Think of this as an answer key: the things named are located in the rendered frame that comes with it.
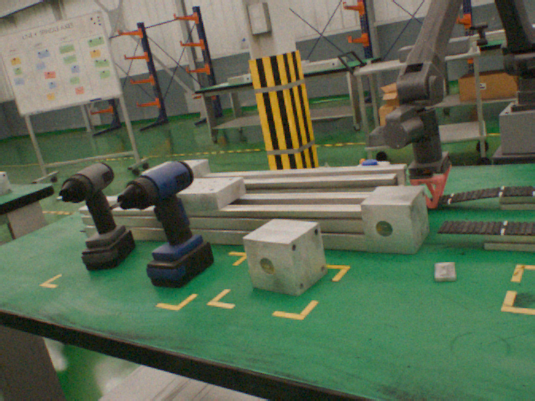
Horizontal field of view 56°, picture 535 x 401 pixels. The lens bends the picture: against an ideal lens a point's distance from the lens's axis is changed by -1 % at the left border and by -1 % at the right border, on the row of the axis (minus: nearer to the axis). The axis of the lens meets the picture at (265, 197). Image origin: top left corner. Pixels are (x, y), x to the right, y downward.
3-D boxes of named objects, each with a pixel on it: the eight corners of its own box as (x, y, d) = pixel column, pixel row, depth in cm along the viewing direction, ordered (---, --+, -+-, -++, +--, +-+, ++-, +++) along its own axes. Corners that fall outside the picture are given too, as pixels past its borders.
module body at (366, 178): (411, 199, 117) (406, 163, 115) (397, 215, 109) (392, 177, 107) (159, 201, 161) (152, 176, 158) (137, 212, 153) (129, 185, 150)
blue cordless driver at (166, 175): (220, 259, 105) (195, 157, 99) (155, 309, 89) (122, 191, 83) (191, 258, 109) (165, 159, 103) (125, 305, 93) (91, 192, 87)
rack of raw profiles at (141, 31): (91, 137, 1176) (63, 40, 1114) (120, 127, 1245) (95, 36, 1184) (197, 125, 988) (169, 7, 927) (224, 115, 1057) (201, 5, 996)
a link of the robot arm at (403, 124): (442, 73, 99) (404, 77, 105) (408, 86, 92) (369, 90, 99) (450, 132, 102) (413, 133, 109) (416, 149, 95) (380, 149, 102)
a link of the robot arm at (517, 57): (550, 79, 133) (529, 81, 137) (548, 40, 130) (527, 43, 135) (535, 85, 128) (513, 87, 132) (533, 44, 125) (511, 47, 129)
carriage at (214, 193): (249, 204, 118) (243, 176, 116) (221, 222, 110) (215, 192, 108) (196, 204, 127) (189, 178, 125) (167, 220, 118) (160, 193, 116)
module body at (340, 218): (384, 231, 102) (378, 191, 100) (367, 252, 94) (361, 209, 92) (115, 223, 145) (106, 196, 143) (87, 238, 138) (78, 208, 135)
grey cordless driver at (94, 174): (139, 245, 123) (115, 158, 117) (102, 283, 105) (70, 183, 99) (111, 248, 125) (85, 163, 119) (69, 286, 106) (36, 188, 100)
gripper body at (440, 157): (408, 177, 104) (402, 142, 102) (420, 161, 112) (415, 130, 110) (440, 174, 101) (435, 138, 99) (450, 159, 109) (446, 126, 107)
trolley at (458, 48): (489, 150, 424) (479, 26, 396) (491, 169, 376) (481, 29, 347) (367, 162, 464) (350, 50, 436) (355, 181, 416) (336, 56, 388)
